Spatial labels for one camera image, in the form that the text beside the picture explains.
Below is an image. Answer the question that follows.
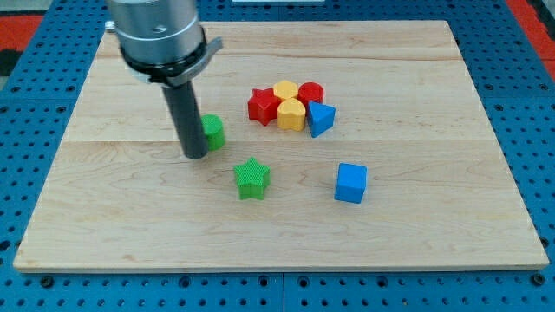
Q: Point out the green circle block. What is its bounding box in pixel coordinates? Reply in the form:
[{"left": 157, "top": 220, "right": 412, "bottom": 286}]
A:
[{"left": 201, "top": 114, "right": 225, "bottom": 151}]

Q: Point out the light wooden board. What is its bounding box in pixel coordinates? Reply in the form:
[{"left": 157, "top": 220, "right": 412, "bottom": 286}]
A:
[{"left": 13, "top": 20, "right": 549, "bottom": 273}]

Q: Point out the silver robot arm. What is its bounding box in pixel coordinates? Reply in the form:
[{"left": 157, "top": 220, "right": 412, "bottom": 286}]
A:
[{"left": 106, "top": 0, "right": 223, "bottom": 159}]

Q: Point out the red circle block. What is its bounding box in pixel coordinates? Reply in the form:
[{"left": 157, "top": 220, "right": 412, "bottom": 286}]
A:
[{"left": 297, "top": 81, "right": 325, "bottom": 107}]

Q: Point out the green star block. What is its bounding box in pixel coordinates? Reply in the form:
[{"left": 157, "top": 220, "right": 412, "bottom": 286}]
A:
[{"left": 233, "top": 157, "right": 271, "bottom": 200}]

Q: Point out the blue triangle block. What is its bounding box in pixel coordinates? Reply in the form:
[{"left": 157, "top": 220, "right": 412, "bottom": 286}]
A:
[{"left": 307, "top": 101, "right": 336, "bottom": 138}]

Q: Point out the yellow heart block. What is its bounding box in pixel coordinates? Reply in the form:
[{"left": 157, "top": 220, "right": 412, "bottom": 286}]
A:
[{"left": 277, "top": 98, "right": 306, "bottom": 132}]

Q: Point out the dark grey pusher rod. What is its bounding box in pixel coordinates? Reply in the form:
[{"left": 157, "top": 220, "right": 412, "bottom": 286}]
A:
[{"left": 162, "top": 81, "right": 208, "bottom": 159}]

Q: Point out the blue cube block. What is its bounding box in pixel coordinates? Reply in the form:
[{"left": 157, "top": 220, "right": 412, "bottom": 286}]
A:
[{"left": 334, "top": 163, "right": 368, "bottom": 204}]

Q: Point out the red star block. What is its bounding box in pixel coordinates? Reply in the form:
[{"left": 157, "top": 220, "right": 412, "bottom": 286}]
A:
[{"left": 247, "top": 88, "right": 282, "bottom": 126}]

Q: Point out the yellow hexagon block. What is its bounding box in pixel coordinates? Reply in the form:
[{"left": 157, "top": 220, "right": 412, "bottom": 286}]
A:
[{"left": 272, "top": 80, "right": 298, "bottom": 101}]

